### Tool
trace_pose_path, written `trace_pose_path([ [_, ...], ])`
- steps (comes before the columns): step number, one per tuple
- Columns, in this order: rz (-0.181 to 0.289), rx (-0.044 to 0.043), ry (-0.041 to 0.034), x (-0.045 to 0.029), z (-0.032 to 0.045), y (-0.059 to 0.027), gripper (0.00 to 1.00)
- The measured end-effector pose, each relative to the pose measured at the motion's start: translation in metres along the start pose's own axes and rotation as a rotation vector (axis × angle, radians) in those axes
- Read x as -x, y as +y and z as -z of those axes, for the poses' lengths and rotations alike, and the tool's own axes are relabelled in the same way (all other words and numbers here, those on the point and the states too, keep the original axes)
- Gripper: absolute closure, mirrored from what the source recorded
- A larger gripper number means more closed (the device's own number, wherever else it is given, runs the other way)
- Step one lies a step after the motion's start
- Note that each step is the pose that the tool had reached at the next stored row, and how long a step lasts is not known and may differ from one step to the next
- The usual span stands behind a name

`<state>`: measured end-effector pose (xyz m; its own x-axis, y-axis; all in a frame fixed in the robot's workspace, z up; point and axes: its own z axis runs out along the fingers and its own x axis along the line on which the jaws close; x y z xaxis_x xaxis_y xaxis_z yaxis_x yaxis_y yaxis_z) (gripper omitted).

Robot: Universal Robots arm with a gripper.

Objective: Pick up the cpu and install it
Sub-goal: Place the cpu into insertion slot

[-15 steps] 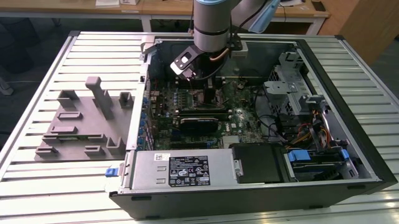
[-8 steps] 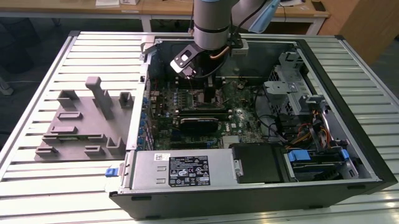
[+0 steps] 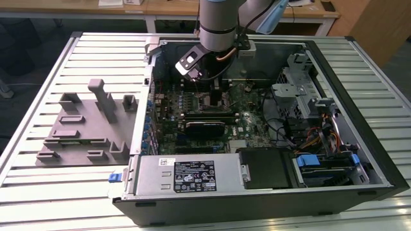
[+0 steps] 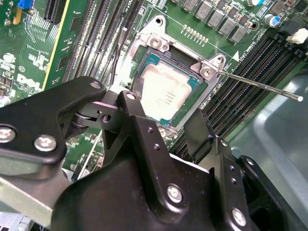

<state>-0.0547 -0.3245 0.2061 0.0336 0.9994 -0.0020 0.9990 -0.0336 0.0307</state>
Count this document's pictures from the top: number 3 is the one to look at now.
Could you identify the blue plastic tab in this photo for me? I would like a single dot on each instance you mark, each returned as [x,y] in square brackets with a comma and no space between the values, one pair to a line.
[354,160]

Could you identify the CPU socket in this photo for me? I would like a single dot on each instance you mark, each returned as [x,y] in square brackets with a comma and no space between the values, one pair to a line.
[205,108]

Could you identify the black office chair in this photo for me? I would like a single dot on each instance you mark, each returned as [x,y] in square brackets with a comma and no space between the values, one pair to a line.
[18,48]

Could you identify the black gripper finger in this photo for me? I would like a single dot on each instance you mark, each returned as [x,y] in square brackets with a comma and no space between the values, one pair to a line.
[216,96]

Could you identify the blue case latch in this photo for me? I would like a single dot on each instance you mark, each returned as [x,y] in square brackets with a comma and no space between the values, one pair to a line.
[113,178]

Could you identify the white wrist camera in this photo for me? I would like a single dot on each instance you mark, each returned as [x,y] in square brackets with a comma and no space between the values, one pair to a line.
[248,49]
[186,61]

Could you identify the black graphics card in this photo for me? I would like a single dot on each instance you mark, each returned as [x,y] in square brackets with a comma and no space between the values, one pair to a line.
[205,130]

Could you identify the wooden cabinet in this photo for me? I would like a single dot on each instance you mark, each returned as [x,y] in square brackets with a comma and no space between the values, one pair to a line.
[379,29]

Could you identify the black phone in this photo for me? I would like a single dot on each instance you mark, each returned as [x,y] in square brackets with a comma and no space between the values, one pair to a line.
[328,6]

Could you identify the silver chipset heatsink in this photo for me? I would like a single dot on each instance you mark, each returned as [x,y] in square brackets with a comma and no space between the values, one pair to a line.
[238,144]

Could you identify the grey power supply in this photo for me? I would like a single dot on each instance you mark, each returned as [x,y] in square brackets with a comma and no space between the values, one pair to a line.
[150,178]

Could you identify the white box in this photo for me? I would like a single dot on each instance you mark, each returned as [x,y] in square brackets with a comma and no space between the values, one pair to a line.
[110,3]
[132,2]

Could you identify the black PC case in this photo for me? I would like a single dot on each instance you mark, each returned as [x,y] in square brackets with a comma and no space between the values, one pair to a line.
[224,211]

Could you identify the grey parts rack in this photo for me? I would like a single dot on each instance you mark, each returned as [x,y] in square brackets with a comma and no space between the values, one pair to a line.
[92,134]

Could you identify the grey chair leg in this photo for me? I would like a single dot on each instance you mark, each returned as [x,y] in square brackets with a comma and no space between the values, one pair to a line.
[5,90]

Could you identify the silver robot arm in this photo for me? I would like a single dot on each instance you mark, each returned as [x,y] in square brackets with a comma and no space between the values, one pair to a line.
[216,24]

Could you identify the blue disk carrier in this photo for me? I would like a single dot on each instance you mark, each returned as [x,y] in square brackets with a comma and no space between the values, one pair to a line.
[308,160]

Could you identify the black drive bay cover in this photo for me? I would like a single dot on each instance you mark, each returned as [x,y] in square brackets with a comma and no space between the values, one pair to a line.
[262,168]

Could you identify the green motherboard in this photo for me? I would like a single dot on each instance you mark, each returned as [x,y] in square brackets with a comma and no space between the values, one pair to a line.
[256,125]

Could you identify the metal drive cage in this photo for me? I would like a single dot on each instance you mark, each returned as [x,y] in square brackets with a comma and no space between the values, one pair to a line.
[285,92]

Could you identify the black expansion slot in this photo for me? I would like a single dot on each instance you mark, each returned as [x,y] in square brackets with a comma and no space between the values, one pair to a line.
[192,150]

